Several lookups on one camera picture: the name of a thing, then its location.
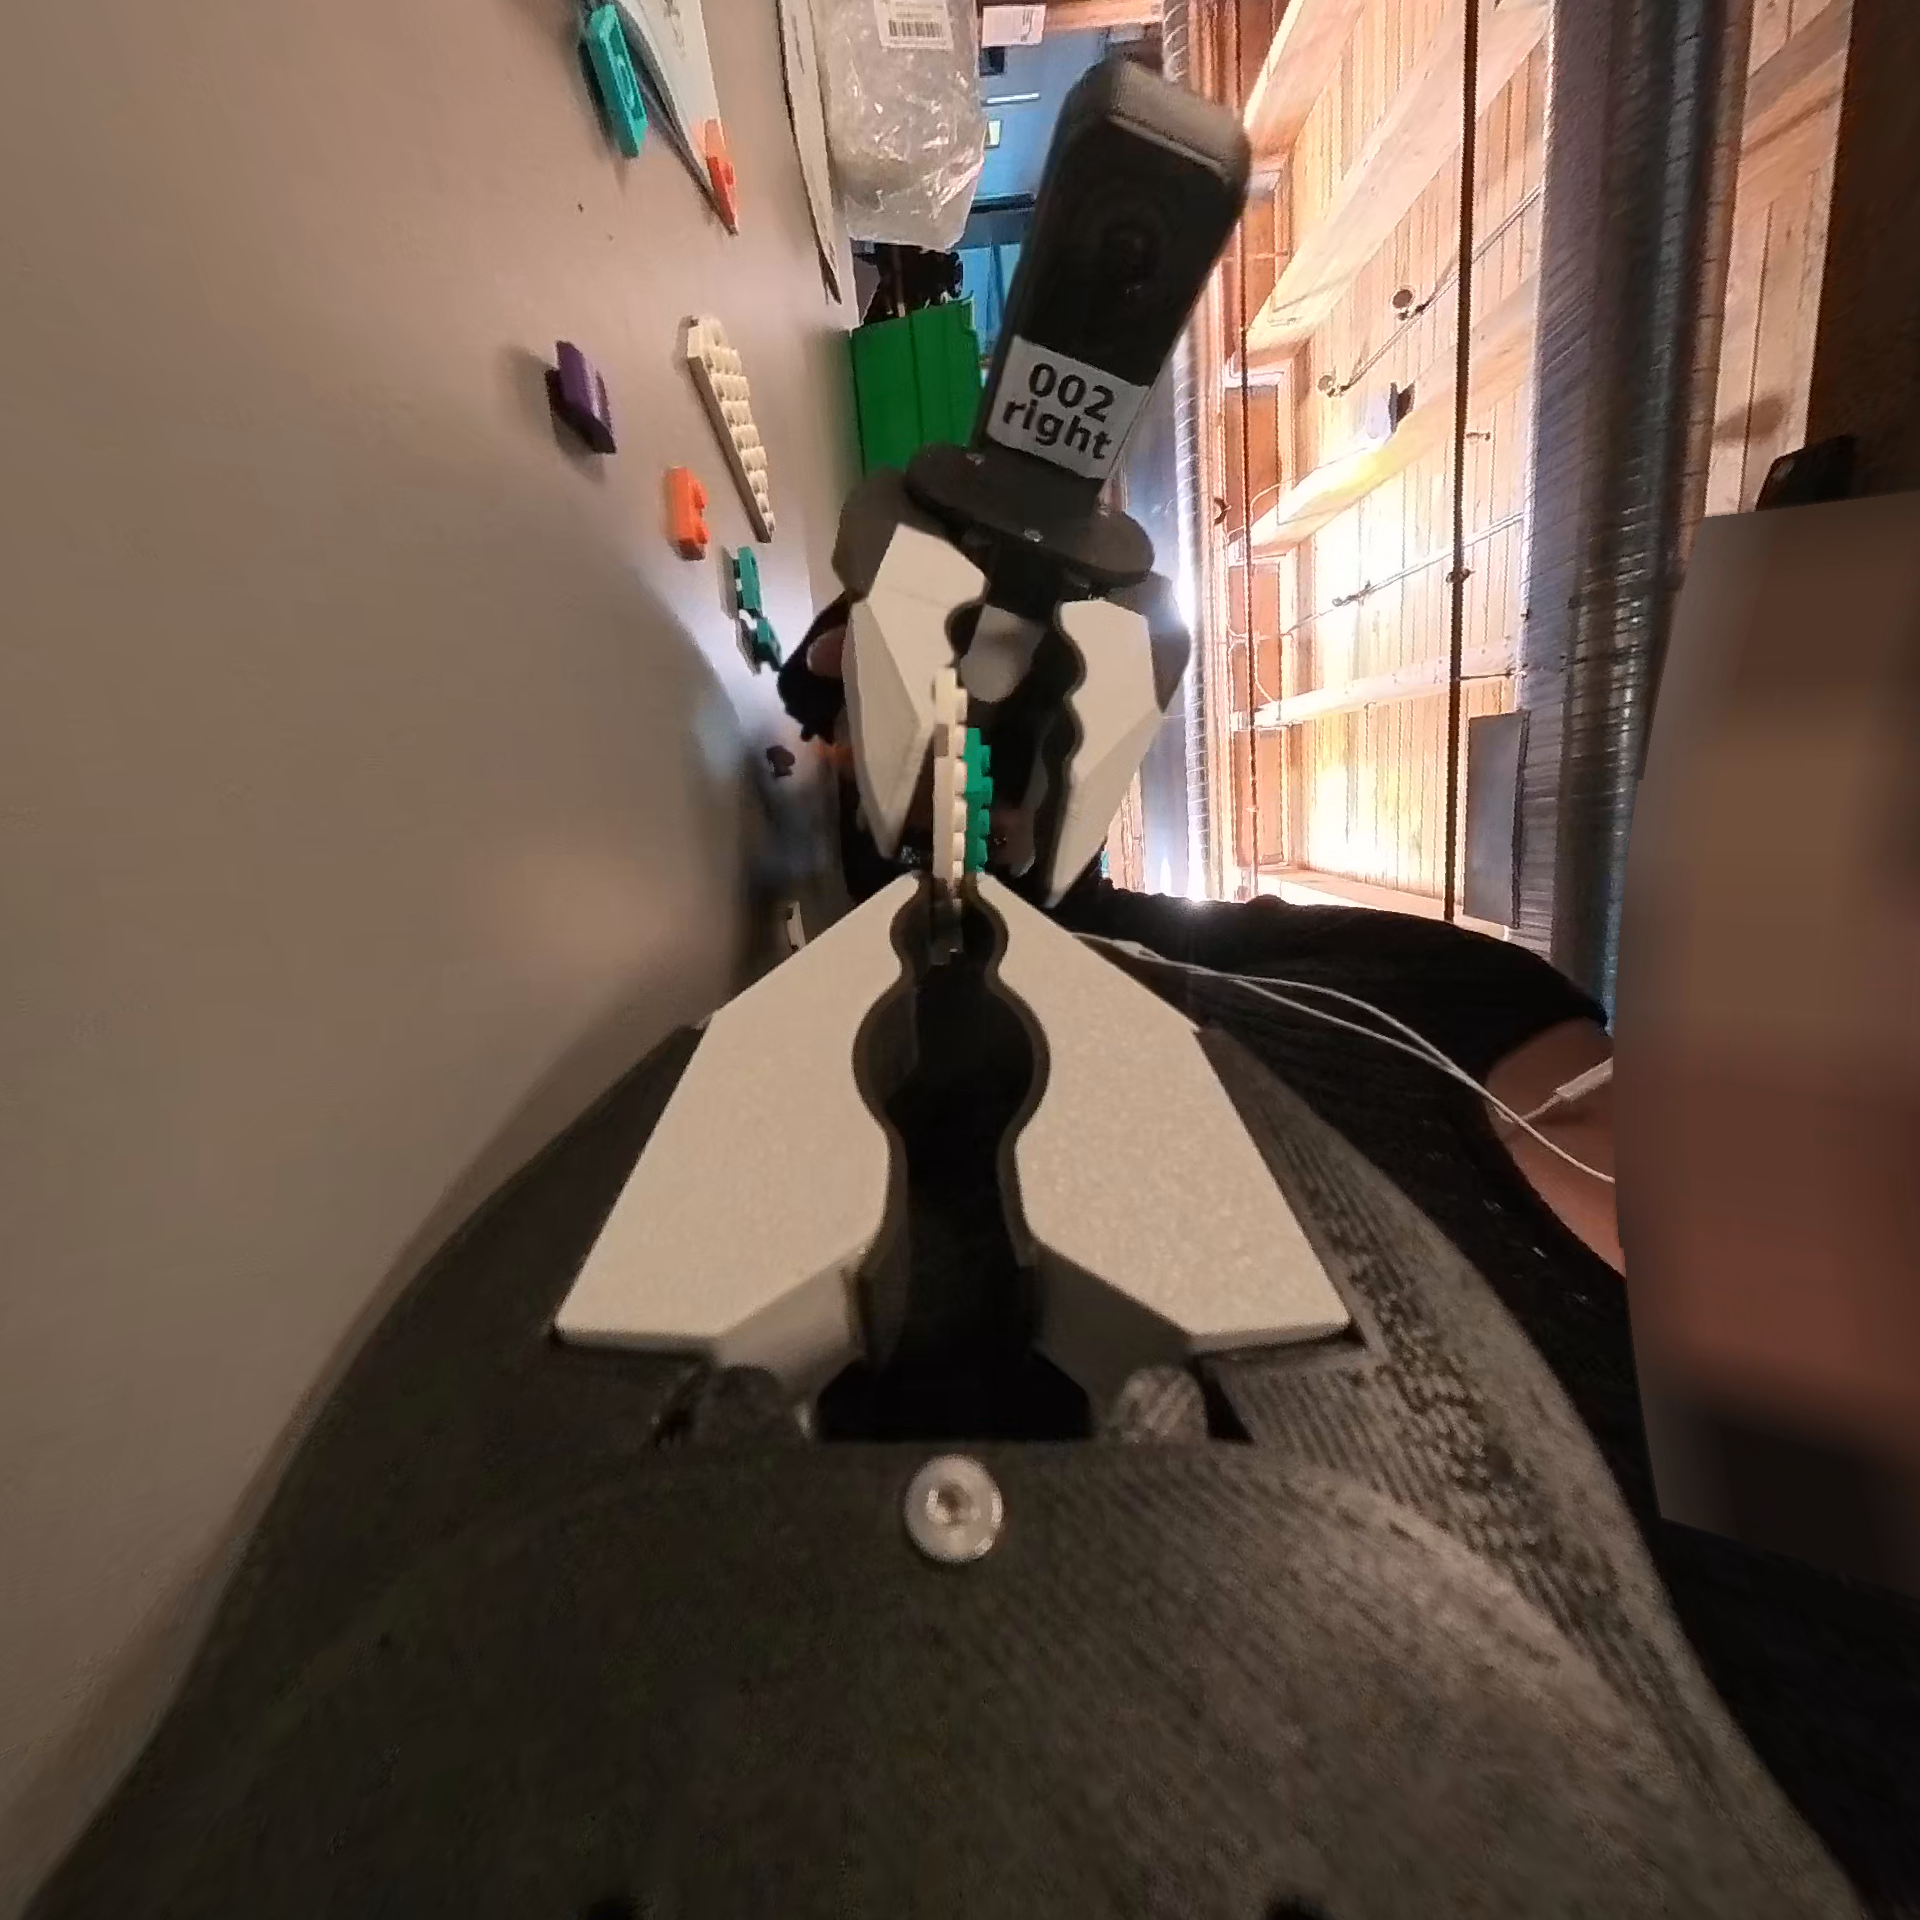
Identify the green lego plate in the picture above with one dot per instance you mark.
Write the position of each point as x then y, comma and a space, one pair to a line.
980, 787

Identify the purple curved lego slope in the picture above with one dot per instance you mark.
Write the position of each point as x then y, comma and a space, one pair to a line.
579, 393

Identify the orange lego plate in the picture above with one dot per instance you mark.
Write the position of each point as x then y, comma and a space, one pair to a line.
686, 510

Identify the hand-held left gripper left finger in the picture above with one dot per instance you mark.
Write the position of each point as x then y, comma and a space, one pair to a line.
734, 1185

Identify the thin paper leaflet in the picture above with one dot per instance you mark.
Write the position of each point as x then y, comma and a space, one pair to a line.
805, 134

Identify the open instruction booklet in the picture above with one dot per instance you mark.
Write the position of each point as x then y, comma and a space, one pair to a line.
668, 44

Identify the teal lego jumper plate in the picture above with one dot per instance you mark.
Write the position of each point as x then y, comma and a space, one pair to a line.
617, 76

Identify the person's right hand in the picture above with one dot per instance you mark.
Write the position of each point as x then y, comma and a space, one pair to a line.
1020, 819

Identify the clear plastic bag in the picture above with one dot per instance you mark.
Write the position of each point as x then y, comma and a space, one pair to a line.
902, 106

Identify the orange lego tile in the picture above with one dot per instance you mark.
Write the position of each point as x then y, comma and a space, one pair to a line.
722, 172

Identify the ribbed metal duct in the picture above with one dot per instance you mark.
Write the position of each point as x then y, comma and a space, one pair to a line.
1622, 451

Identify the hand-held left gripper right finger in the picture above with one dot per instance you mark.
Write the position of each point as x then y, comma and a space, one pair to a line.
1156, 1185

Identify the green plastic bin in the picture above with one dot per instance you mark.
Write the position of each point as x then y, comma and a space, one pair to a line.
902, 389

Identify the white half-round lego plate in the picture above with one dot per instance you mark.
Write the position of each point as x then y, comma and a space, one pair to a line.
731, 428
949, 779

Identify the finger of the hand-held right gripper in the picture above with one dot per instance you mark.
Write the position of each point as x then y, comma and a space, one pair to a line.
893, 674
1118, 705

